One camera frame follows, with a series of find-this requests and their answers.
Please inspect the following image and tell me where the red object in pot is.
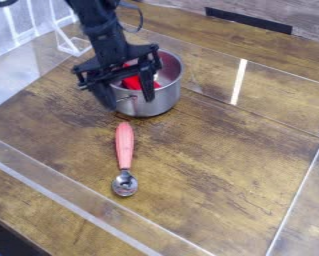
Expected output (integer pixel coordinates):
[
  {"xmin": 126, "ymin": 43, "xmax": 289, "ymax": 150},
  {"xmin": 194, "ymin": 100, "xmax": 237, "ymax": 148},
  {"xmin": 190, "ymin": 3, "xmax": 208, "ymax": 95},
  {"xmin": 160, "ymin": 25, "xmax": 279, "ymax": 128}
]
[{"xmin": 122, "ymin": 64, "xmax": 162, "ymax": 90}]

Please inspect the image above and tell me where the clear acrylic barrier front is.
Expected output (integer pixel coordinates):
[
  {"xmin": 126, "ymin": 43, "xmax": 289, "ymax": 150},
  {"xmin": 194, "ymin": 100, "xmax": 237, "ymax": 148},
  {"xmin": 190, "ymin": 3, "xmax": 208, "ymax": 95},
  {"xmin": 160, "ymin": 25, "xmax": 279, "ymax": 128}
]
[{"xmin": 0, "ymin": 140, "xmax": 215, "ymax": 256}]

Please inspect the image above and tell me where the pink handled metal spoon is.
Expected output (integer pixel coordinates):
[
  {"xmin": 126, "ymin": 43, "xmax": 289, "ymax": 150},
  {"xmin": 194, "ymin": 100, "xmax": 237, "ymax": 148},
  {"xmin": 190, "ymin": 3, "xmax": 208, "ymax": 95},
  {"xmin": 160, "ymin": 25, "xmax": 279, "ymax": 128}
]
[{"xmin": 112, "ymin": 122, "xmax": 138, "ymax": 197}]

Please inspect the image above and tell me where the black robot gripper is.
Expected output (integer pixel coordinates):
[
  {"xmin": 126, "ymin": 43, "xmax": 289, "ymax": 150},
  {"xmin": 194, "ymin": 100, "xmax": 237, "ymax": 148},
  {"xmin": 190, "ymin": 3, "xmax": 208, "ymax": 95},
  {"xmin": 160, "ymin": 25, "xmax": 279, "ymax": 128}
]
[{"xmin": 72, "ymin": 30, "xmax": 162, "ymax": 110}]

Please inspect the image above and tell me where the small silver metal pot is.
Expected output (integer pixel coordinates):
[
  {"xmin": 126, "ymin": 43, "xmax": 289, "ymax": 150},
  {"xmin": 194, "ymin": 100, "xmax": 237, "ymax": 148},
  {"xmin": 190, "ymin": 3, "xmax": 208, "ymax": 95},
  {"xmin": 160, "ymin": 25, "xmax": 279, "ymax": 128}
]
[{"xmin": 111, "ymin": 49, "xmax": 183, "ymax": 117}]

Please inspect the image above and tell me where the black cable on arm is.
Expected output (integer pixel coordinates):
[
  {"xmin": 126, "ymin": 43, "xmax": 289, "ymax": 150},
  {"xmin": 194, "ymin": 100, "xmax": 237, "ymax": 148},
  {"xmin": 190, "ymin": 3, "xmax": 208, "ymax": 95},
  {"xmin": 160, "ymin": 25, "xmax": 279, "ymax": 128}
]
[{"xmin": 116, "ymin": 0, "xmax": 146, "ymax": 34}]

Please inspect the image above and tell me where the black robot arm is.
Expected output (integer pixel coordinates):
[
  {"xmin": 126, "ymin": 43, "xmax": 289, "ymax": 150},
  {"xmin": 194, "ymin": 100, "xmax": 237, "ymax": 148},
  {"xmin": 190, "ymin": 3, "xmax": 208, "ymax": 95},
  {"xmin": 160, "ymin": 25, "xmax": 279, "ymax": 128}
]
[{"xmin": 66, "ymin": 0, "xmax": 162, "ymax": 111}]

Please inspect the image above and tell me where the clear acrylic barrier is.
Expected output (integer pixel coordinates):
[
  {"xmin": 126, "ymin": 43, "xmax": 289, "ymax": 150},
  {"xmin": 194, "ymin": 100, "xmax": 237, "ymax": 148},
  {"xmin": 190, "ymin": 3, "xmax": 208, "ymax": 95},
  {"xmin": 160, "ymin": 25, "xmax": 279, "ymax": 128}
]
[
  {"xmin": 53, "ymin": 19, "xmax": 319, "ymax": 139},
  {"xmin": 0, "ymin": 140, "xmax": 215, "ymax": 256}
]

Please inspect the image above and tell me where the clear acrylic barrier back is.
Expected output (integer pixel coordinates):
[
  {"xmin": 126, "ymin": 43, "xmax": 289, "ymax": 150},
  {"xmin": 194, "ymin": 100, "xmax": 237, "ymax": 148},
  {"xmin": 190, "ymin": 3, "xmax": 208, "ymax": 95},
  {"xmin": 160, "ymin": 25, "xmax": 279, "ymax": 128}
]
[{"xmin": 53, "ymin": 19, "xmax": 319, "ymax": 139}]

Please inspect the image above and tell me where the black strip on table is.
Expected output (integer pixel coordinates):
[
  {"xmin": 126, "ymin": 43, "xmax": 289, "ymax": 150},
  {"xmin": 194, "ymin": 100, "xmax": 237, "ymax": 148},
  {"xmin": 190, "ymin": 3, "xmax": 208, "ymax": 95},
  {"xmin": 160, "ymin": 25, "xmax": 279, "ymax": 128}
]
[{"xmin": 204, "ymin": 7, "xmax": 293, "ymax": 35}]

